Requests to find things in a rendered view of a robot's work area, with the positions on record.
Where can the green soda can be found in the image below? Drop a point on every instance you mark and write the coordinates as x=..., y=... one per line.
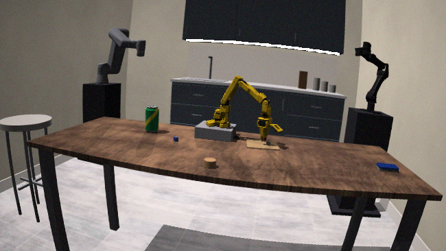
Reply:
x=152, y=119

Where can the tan flat mat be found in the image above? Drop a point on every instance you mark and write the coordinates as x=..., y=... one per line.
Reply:
x=259, y=144

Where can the tan short cylinder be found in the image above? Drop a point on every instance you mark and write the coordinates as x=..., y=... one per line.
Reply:
x=209, y=163

